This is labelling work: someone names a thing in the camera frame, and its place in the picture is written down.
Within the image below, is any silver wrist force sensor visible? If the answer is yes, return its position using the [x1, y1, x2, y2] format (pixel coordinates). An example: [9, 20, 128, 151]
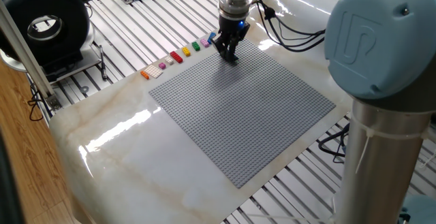
[217, 0, 255, 21]

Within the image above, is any black curved panel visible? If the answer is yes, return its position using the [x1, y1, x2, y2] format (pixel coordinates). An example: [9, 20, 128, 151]
[0, 125, 27, 224]

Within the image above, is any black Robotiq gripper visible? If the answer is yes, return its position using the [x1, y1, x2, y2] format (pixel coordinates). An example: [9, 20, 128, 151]
[211, 14, 251, 62]

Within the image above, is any black looped base cable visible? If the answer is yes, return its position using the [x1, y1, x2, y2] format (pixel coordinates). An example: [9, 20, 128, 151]
[317, 123, 351, 164]

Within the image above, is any red Lego brick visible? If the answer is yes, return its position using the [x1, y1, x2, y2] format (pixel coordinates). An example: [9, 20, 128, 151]
[170, 50, 184, 64]

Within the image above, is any black metal pen tool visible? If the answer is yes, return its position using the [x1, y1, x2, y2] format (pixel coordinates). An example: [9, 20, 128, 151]
[98, 45, 108, 80]

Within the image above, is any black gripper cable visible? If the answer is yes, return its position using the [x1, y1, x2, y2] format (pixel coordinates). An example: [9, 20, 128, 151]
[253, 0, 326, 53]

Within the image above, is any white cable tie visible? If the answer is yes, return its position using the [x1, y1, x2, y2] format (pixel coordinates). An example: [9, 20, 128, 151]
[349, 114, 436, 174]

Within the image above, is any black ring shaped device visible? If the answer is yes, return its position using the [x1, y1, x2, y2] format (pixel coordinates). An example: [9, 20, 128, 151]
[0, 0, 103, 84]

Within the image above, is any grey Lego baseplate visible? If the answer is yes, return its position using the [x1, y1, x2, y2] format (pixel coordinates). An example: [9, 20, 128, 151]
[149, 36, 337, 189]

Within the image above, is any thin black floor cable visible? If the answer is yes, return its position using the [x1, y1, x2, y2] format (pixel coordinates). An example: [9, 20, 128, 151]
[26, 80, 46, 123]

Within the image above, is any glossy marble pattern mat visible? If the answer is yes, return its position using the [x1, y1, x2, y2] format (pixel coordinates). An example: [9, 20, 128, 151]
[48, 0, 355, 224]

